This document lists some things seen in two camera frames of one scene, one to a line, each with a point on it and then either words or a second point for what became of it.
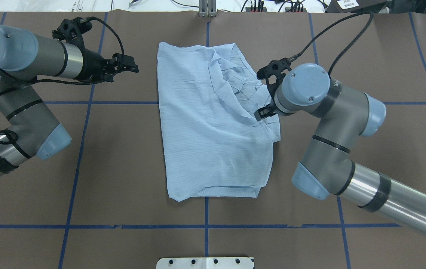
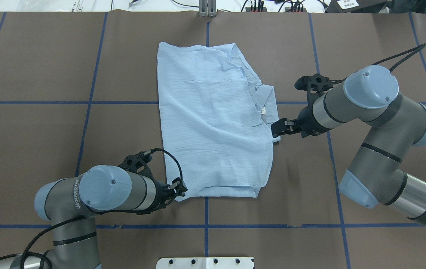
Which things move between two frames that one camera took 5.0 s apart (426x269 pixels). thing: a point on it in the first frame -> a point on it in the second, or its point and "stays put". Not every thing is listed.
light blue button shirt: x=215 y=146 stays put
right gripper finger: x=257 y=114 -> x=283 y=126
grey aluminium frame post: x=207 y=8 stays put
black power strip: x=261 y=9 stays put
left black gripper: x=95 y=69 -> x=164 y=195
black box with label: x=349 y=6 stays put
